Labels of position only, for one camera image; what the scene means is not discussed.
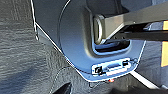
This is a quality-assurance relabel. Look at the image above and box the small red light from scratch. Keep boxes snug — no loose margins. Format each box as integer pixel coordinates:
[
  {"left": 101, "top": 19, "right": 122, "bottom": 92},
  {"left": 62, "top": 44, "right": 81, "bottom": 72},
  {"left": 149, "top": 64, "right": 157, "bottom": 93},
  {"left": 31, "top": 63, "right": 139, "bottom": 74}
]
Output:
[{"left": 108, "top": 78, "right": 116, "bottom": 84}]

